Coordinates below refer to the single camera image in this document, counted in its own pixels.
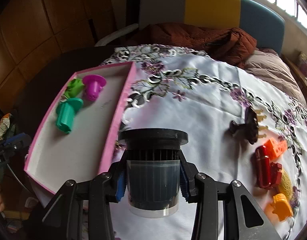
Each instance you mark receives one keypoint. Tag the rust brown quilted jacket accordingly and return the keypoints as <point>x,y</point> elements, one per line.
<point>233,46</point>

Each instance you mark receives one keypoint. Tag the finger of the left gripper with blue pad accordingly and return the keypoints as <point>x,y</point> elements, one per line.
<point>14,143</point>

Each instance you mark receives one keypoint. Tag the purple plastic flanged cup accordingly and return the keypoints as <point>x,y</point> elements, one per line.
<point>94,84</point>

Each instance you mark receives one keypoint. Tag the pink white shallow box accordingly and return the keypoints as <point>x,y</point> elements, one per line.
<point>87,150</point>

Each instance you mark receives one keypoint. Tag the orange connected cube blocks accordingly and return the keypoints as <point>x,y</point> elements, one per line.
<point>274,148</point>

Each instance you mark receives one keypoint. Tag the red metallic cylinder toy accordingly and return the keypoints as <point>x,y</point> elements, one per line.
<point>268,174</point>

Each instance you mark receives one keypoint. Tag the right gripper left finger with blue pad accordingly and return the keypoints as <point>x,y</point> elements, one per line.
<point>63,216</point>

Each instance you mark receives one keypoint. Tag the black lidded transparent jar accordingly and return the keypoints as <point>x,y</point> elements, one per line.
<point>153,170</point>

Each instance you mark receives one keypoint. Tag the brown massage comb brush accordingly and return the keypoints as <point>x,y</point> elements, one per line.
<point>250,128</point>

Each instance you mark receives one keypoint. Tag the orange plastic comb clip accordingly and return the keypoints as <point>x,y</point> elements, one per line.
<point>279,209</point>

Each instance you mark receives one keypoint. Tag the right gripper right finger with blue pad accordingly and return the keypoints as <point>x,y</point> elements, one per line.
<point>243,217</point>

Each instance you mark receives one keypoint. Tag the white embroidered floral tablecloth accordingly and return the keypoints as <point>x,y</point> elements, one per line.
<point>184,89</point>

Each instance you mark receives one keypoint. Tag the lime green plastic gadget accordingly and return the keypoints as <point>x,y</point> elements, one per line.
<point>75,86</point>

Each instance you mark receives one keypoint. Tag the yellow perforated oval case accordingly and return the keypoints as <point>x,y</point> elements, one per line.
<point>285,186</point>

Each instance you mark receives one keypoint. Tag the beige pink quilted blanket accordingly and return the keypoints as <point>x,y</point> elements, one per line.
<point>266,65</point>

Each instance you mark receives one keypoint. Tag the teal green plastic cup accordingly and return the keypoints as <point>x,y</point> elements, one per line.
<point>66,112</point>

